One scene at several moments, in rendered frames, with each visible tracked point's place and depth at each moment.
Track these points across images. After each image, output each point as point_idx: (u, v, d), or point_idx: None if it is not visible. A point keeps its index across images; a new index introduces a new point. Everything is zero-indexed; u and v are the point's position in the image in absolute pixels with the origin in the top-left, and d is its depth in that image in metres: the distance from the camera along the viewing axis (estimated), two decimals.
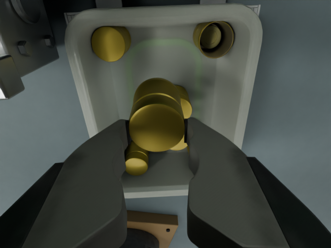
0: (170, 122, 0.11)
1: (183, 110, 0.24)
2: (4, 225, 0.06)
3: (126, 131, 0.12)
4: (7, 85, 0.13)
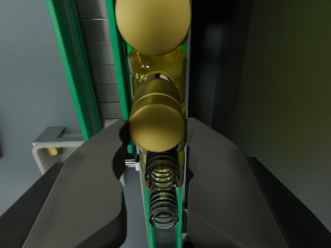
0: (170, 122, 0.11)
1: None
2: (4, 225, 0.06)
3: (126, 131, 0.12)
4: None
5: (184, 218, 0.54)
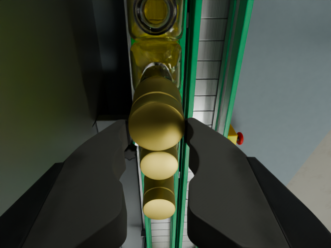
0: (149, 170, 0.17)
1: (145, 130, 0.12)
2: (4, 225, 0.06)
3: (126, 131, 0.12)
4: None
5: None
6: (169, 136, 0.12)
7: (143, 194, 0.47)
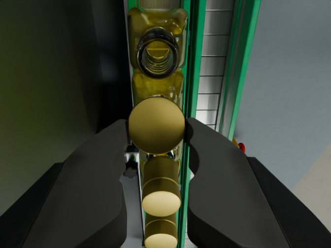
0: (151, 208, 0.17)
1: (145, 127, 0.11)
2: (4, 225, 0.06)
3: (126, 131, 0.12)
4: None
5: None
6: (169, 134, 0.11)
7: None
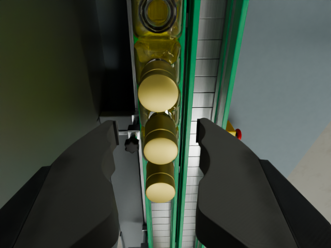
0: (152, 156, 0.19)
1: (149, 96, 0.16)
2: None
3: (115, 131, 0.12)
4: None
5: None
6: (166, 100, 0.16)
7: (144, 187, 0.49)
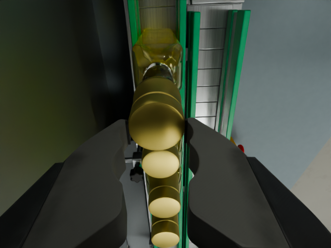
0: (157, 212, 0.21)
1: (152, 166, 0.17)
2: (4, 225, 0.06)
3: (126, 131, 0.12)
4: None
5: None
6: (168, 169, 0.18)
7: None
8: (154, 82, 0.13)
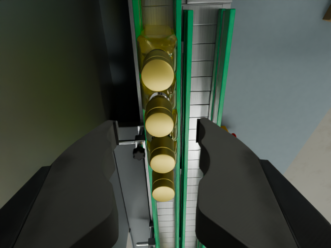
0: (156, 167, 0.26)
1: (153, 126, 0.23)
2: None
3: (115, 131, 0.12)
4: None
5: None
6: (165, 129, 0.23)
7: (150, 188, 0.56)
8: (155, 52, 0.22)
